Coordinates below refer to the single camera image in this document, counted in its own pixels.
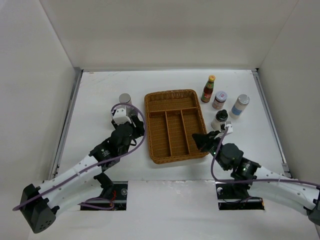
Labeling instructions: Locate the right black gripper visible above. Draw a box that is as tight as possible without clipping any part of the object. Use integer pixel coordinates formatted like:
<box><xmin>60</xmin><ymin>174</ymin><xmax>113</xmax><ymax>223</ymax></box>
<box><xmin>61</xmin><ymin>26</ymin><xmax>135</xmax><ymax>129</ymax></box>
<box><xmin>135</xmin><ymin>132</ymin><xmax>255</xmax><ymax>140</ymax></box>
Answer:
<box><xmin>191</xmin><ymin>130</ymin><xmax>229</xmax><ymax>171</ymax></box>

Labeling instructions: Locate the black-top salt grinder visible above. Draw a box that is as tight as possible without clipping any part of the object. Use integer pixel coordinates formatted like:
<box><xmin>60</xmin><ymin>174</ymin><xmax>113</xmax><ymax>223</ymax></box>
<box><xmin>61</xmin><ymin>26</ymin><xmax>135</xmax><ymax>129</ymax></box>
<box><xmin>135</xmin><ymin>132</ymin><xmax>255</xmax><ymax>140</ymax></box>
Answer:
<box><xmin>211</xmin><ymin>109</ymin><xmax>229</xmax><ymax>131</ymax></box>

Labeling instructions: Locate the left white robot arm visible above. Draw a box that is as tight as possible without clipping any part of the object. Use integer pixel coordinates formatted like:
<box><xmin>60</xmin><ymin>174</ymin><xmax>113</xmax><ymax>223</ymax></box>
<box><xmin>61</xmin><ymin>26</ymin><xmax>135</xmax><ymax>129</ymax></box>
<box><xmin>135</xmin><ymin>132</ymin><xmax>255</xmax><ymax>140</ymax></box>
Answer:
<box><xmin>17</xmin><ymin>115</ymin><xmax>145</xmax><ymax>234</ymax></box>

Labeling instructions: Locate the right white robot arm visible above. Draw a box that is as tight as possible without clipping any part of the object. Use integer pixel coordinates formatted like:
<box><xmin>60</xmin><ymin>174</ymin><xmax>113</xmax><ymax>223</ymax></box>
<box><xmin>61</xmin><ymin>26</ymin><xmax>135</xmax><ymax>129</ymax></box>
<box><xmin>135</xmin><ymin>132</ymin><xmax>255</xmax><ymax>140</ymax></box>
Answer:
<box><xmin>192</xmin><ymin>131</ymin><xmax>320</xmax><ymax>225</ymax></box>

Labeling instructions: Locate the left tall blue-label shaker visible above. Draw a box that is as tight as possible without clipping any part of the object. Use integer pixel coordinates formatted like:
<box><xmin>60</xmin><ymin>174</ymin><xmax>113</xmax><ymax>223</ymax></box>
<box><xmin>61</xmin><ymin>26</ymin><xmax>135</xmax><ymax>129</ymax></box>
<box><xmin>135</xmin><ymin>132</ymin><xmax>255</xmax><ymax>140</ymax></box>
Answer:
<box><xmin>118</xmin><ymin>93</ymin><xmax>132</xmax><ymax>107</ymax></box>

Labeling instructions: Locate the tall blue-label shaker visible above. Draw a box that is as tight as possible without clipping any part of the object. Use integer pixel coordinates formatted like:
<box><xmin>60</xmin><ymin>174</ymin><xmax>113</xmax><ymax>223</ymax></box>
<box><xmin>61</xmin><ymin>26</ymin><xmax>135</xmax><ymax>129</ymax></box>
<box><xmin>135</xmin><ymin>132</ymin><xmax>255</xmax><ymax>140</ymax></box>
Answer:
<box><xmin>229</xmin><ymin>94</ymin><xmax>250</xmax><ymax>119</ymax></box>
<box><xmin>118</xmin><ymin>93</ymin><xmax>132</xmax><ymax>107</ymax></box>

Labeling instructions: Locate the brown wicker divided basket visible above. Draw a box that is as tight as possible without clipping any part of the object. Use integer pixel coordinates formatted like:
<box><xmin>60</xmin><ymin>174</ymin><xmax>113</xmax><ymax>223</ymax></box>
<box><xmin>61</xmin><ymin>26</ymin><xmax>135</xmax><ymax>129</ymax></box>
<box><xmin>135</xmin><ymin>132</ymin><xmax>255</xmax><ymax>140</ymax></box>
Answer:
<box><xmin>144</xmin><ymin>89</ymin><xmax>207</xmax><ymax>165</ymax></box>

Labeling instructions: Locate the red sauce bottle yellow cap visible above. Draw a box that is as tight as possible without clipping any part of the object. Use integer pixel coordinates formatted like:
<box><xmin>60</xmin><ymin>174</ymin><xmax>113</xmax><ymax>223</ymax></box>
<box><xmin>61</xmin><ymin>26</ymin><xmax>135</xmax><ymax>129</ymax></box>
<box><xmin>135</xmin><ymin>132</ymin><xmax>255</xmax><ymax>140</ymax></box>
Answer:
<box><xmin>200</xmin><ymin>75</ymin><xmax>216</xmax><ymax>103</ymax></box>

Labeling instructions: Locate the right spice jar white lid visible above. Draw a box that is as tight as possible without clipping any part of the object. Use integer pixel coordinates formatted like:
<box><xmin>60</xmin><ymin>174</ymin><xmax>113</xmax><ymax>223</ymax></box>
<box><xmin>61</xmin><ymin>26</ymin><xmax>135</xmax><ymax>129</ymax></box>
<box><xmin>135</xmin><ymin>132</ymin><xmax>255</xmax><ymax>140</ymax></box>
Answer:
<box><xmin>212</xmin><ymin>91</ymin><xmax>228</xmax><ymax>110</ymax></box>

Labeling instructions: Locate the right tall blue-label shaker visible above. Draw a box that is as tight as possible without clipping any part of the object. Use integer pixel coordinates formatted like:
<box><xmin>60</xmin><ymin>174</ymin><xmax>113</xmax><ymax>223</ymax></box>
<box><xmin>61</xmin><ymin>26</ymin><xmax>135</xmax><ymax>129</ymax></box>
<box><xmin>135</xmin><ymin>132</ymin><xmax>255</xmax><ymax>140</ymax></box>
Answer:
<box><xmin>229</xmin><ymin>94</ymin><xmax>250</xmax><ymax>119</ymax></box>

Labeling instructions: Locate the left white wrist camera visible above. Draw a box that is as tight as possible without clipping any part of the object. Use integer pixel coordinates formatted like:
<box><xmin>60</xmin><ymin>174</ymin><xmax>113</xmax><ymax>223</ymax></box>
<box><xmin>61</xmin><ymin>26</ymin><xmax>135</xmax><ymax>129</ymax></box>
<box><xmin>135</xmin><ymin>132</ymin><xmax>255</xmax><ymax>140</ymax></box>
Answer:
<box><xmin>111</xmin><ymin>106</ymin><xmax>132</xmax><ymax>125</ymax></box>

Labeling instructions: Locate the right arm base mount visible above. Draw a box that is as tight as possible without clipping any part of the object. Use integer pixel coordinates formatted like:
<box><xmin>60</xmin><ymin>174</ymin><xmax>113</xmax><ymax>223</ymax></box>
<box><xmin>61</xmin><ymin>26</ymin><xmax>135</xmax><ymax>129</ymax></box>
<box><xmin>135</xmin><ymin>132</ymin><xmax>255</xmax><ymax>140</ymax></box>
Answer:
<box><xmin>215</xmin><ymin>182</ymin><xmax>265</xmax><ymax>211</ymax></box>

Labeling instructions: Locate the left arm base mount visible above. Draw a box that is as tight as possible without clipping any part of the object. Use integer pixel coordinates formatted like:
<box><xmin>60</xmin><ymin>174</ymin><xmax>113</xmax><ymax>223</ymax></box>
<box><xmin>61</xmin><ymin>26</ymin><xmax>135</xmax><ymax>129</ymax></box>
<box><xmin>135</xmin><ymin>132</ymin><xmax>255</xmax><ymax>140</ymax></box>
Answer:
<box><xmin>79</xmin><ymin>173</ymin><xmax>129</xmax><ymax>211</ymax></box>

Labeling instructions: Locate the left aluminium frame rail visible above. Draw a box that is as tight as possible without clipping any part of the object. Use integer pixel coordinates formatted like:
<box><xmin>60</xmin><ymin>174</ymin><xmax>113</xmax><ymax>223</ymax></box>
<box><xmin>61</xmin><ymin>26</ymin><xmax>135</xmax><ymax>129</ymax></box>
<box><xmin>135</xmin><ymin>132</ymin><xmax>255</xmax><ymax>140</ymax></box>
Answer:
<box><xmin>47</xmin><ymin>67</ymin><xmax>84</xmax><ymax>180</ymax></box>

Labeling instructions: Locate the aluminium frame rail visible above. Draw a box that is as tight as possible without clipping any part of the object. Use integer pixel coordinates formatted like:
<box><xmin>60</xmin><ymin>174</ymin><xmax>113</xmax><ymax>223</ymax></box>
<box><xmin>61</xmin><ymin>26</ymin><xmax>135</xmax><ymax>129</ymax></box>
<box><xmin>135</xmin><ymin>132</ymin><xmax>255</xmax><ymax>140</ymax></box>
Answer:
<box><xmin>251</xmin><ymin>68</ymin><xmax>292</xmax><ymax>178</ymax></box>
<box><xmin>47</xmin><ymin>67</ymin><xmax>84</xmax><ymax>180</ymax></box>

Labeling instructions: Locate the right aluminium frame rail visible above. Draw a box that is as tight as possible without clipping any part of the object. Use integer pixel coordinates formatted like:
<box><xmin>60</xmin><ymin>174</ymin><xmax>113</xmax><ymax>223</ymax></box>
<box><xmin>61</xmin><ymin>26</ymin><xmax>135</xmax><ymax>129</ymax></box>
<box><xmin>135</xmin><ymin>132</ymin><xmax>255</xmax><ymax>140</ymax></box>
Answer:
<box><xmin>251</xmin><ymin>68</ymin><xmax>292</xmax><ymax>178</ymax></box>

